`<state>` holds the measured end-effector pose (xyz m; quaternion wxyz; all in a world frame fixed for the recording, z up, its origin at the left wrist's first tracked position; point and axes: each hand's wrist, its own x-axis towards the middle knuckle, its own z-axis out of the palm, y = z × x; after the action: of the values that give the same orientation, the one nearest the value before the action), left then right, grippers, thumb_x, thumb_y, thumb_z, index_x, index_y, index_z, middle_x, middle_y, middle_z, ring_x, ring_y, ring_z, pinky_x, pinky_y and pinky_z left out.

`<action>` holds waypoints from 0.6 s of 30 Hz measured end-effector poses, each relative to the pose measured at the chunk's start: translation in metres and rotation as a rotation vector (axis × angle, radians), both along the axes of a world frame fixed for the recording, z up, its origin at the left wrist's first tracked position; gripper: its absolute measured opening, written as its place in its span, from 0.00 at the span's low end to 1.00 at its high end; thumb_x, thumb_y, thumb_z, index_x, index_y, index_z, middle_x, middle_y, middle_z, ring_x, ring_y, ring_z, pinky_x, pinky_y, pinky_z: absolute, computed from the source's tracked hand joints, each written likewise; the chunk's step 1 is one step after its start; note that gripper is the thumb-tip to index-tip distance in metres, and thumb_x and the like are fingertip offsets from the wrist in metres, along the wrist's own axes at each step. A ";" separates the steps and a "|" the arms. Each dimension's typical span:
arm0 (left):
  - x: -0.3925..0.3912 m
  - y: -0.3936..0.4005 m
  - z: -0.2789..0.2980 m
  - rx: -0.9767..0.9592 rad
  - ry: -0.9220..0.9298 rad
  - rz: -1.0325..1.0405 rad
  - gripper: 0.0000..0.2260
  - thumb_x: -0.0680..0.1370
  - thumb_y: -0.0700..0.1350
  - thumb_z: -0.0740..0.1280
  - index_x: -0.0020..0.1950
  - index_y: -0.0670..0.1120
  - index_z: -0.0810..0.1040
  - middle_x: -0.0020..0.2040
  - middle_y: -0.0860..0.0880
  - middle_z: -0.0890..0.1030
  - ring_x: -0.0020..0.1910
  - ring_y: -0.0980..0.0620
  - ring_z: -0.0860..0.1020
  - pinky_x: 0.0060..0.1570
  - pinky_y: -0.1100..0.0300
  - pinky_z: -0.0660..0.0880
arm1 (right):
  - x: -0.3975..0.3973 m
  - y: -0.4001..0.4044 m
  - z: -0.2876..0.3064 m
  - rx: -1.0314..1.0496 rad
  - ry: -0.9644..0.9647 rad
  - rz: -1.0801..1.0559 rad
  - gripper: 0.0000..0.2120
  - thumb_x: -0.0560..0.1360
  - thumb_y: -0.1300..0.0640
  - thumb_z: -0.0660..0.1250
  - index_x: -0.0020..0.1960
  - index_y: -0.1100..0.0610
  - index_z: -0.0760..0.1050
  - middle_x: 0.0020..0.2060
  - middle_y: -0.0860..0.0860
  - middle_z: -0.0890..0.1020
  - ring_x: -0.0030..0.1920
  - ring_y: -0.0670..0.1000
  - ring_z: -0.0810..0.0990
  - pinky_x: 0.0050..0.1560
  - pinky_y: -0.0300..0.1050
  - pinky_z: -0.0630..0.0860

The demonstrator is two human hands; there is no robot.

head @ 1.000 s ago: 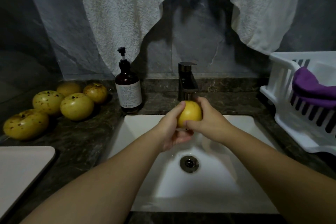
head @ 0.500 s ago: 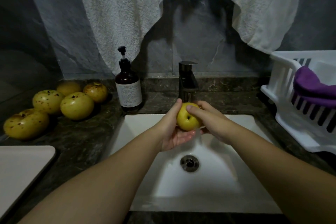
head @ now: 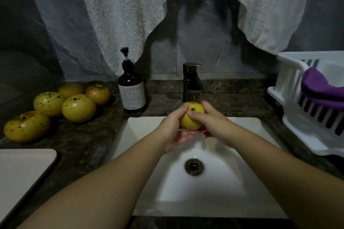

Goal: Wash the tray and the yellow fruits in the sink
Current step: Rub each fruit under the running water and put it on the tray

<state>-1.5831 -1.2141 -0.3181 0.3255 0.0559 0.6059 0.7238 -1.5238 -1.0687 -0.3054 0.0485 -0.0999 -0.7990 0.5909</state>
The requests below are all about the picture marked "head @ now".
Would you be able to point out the black faucet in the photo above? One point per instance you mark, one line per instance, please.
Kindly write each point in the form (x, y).
(191, 78)

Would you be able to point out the beige plastic tray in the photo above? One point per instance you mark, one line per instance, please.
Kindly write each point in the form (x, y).
(21, 178)

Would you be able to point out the person's left forearm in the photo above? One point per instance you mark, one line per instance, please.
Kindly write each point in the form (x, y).
(86, 194)

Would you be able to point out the white hanging towel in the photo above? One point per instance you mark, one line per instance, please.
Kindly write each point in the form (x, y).
(118, 11)

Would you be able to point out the metal sink drain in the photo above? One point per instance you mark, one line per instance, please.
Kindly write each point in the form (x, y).
(194, 166)

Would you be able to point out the white sink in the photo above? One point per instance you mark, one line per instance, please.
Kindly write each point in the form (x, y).
(215, 194)

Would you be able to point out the purple cloth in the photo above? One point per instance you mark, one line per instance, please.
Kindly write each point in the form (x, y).
(320, 86)

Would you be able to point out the spotted yellow apple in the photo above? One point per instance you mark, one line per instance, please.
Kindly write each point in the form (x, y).
(189, 121)

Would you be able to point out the white plastic basket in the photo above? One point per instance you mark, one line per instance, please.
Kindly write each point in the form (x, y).
(287, 92)

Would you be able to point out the person's right forearm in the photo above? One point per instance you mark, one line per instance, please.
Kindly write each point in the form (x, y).
(290, 178)

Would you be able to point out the person's right hand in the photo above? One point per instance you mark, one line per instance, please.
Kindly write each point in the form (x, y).
(217, 121)

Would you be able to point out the group of yellow apples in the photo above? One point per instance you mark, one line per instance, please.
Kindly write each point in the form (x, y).
(78, 108)

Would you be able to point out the dark soap pump bottle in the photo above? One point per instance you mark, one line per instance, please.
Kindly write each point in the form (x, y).
(131, 89)

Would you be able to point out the person's left hand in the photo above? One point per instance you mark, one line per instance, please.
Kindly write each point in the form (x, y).
(169, 127)

